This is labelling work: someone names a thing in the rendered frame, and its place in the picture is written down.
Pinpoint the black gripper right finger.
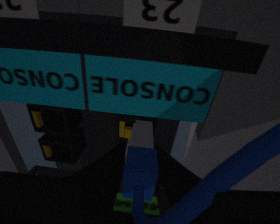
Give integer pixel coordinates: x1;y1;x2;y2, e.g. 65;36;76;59
154;145;280;224

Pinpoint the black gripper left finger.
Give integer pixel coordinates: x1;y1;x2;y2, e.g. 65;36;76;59
0;142;127;224

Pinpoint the blue cable with plug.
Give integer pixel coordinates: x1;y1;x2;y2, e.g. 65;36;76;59
122;120;280;224

